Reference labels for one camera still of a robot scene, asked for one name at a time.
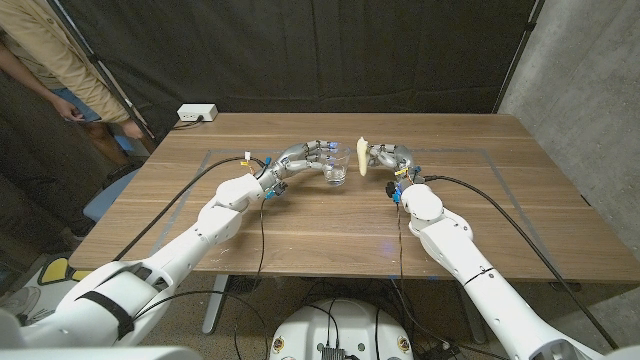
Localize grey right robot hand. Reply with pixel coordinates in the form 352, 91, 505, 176
367, 143, 424, 187

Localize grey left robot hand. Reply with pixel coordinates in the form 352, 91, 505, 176
257, 139, 341, 194

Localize clear glass cup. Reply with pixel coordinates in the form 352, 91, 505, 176
322, 144, 352, 187

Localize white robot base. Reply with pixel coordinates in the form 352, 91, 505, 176
269, 298, 415, 360

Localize white power strip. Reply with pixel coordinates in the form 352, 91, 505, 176
176, 103, 219, 123

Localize black backdrop curtain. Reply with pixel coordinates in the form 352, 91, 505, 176
49, 0, 539, 144

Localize black backdrop pole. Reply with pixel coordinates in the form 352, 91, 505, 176
46, 0, 161, 149
492, 0, 546, 115

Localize white table leg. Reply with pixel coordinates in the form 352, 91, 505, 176
202, 273, 231, 335

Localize grey table leg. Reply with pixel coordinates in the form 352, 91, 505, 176
454, 279, 487, 345

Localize blue stool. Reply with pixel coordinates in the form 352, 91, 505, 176
82, 167, 144, 224

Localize yellow and black floor object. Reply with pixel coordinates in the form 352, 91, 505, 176
37, 255, 96, 286

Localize person in tan shirt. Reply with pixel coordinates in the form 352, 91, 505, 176
0, 0, 151, 166

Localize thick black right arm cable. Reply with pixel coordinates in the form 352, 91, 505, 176
423, 174, 621, 351

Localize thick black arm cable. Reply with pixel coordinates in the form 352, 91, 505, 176
423, 174, 621, 351
112, 156, 268, 263

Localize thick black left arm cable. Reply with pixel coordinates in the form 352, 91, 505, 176
112, 156, 268, 263

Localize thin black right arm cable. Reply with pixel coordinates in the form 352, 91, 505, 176
396, 201, 431, 336

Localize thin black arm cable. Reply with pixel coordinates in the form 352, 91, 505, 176
232, 198, 266, 360
396, 201, 431, 336

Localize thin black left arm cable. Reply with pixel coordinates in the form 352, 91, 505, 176
232, 198, 266, 360

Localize black power strip cable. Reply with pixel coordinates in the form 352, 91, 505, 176
172, 115, 205, 131

